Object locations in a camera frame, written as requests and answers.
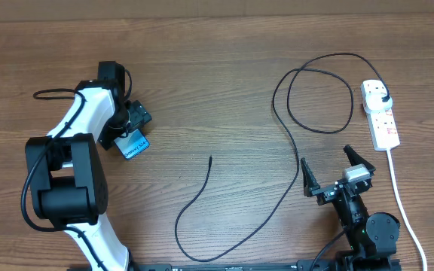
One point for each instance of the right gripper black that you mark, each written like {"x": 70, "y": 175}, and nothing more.
{"x": 326, "y": 193}

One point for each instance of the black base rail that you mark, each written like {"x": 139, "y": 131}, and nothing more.
{"x": 232, "y": 267}

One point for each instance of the white charger plug adapter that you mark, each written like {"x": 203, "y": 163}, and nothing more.
{"x": 373, "y": 103}

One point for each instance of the smartphone with blue screen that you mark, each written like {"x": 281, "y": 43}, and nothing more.
{"x": 132, "y": 145}

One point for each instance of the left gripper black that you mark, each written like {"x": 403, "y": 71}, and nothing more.
{"x": 138, "y": 115}

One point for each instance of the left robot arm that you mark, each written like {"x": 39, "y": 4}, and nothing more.
{"x": 66, "y": 189}

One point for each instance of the white power strip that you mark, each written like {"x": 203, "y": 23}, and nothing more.
{"x": 382, "y": 126}

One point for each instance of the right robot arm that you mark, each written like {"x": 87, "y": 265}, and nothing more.
{"x": 367, "y": 242}

